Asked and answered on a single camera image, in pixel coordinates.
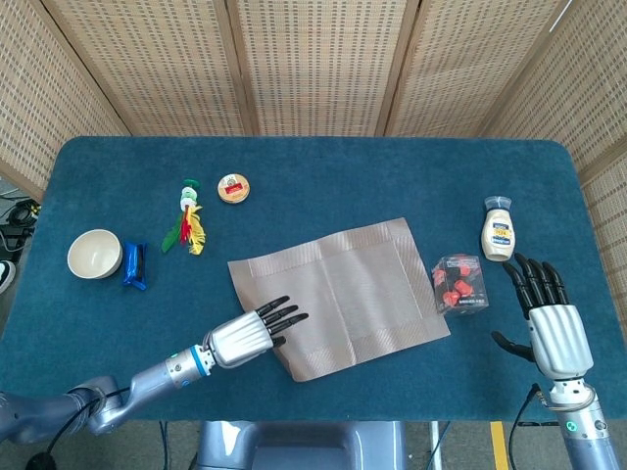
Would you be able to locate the robot left hand silver black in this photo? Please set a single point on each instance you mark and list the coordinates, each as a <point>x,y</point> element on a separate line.
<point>240,338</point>

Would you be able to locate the robot right hand silver black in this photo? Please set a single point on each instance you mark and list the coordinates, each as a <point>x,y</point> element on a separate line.
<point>561,343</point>

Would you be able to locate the beige woven placemat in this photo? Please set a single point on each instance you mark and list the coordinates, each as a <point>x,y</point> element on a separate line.
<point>343,303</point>

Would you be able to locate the white ceramic bowl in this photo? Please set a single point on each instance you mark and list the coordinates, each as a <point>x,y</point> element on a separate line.
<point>93,254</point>

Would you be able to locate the robot left arm grey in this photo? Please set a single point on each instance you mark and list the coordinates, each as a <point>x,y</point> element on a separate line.
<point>152,379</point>

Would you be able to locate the robot right arm grey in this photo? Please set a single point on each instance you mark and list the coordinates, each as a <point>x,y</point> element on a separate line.
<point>588,436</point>

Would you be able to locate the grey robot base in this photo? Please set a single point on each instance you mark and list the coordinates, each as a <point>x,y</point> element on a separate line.
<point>303,445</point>

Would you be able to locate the clear box of red capsules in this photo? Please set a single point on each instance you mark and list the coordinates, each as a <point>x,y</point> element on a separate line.
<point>460,286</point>

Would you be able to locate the mayonnaise squeeze bottle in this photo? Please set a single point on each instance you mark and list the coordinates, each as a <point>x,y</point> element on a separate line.
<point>498,235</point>

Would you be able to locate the blue snack packet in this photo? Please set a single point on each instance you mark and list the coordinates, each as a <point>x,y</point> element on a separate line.
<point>132,264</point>

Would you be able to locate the colourful feather shuttlecock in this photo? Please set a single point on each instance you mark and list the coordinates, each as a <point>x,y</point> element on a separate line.
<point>188,198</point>

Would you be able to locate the round tin with red label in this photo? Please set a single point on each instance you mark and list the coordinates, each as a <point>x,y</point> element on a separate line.
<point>234,188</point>

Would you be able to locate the white metal table leg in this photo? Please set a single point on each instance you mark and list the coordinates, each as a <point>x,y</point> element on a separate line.
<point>435,445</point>

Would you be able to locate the blue table cloth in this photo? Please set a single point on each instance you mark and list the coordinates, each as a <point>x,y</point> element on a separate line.
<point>343,171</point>

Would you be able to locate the black and white shoe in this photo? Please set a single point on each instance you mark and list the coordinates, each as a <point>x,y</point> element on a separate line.
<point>6,276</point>

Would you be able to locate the bamboo folding screen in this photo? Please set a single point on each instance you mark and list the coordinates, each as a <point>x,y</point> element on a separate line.
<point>318,63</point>

